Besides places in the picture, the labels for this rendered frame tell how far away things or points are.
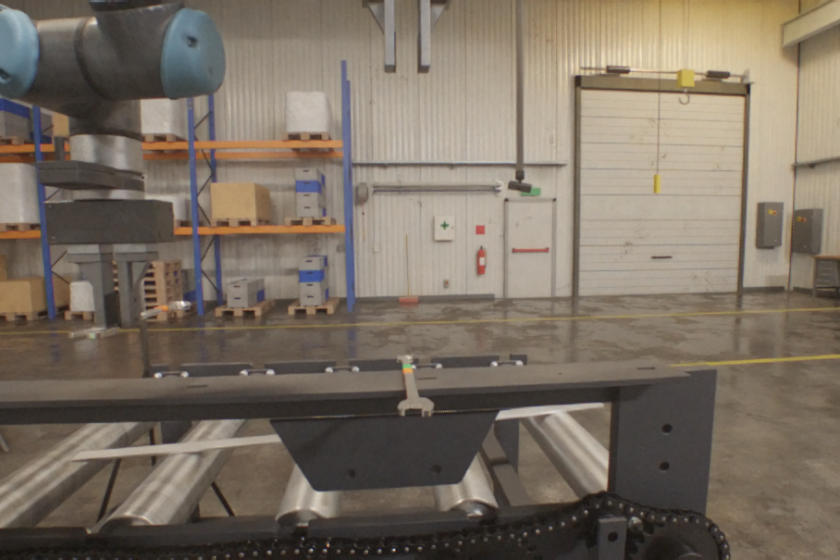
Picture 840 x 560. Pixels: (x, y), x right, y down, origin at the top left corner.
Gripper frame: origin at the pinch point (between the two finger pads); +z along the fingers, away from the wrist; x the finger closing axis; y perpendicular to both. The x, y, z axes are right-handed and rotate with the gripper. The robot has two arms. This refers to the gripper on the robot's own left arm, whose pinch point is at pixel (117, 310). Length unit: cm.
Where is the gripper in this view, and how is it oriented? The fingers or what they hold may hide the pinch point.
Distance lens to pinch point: 65.5
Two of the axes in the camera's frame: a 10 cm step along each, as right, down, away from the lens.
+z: 0.1, 10.0, 1.0
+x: -10.0, 0.2, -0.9
